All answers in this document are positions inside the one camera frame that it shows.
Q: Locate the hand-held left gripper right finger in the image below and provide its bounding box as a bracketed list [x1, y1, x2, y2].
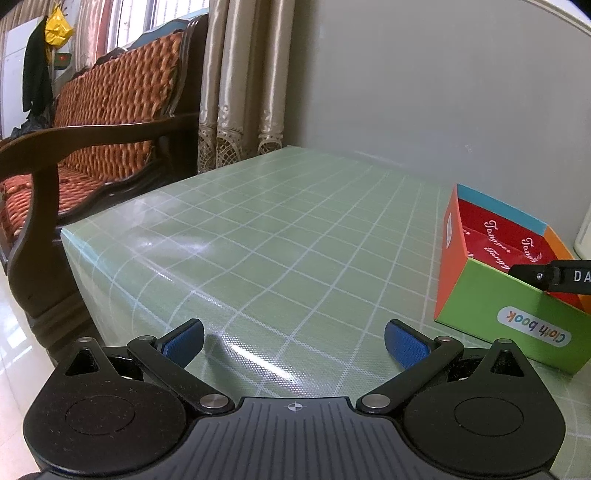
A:
[358, 318, 532, 415]

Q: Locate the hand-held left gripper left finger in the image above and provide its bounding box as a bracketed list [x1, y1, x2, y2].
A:
[61, 318, 234, 415]

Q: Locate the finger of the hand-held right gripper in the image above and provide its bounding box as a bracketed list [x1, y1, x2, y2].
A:
[508, 261, 560, 293]

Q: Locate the colourful cardboard box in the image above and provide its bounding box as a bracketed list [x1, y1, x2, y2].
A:
[434, 183, 591, 374]

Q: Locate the orange patterned sofa cushion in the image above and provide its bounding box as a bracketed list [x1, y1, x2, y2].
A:
[0, 32, 185, 241]

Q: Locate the dark wooden sofa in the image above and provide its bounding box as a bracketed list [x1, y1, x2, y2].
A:
[0, 14, 211, 370]

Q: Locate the beige curtain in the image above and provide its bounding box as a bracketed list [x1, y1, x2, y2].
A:
[198, 0, 296, 175]

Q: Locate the black bag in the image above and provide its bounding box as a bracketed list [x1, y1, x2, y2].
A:
[9, 113, 55, 139]

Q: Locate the black coat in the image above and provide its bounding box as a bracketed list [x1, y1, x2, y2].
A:
[22, 16, 54, 114]

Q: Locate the white cabinet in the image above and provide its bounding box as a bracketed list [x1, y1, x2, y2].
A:
[0, 18, 47, 139]

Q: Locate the pink striped curtain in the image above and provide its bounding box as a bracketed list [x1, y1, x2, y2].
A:
[74, 0, 116, 77]

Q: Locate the window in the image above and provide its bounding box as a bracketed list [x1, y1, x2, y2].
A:
[108, 0, 211, 51]

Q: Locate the yellow bag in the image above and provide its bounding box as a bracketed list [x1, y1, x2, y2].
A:
[45, 4, 75, 47]

